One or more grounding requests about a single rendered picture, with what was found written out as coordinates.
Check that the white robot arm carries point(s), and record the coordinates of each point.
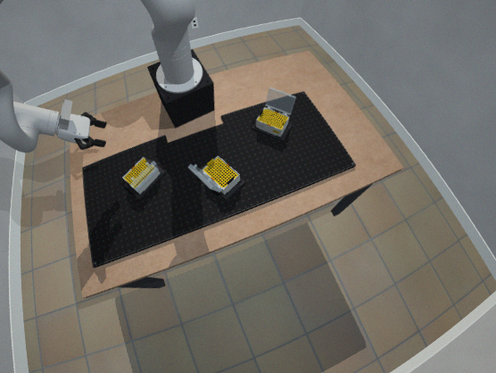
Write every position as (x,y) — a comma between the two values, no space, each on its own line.
(171,40)

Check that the yellow tip rack insert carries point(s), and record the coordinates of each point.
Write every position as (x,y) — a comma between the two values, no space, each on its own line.
(220,172)
(272,118)
(136,171)

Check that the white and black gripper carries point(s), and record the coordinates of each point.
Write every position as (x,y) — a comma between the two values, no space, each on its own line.
(78,130)

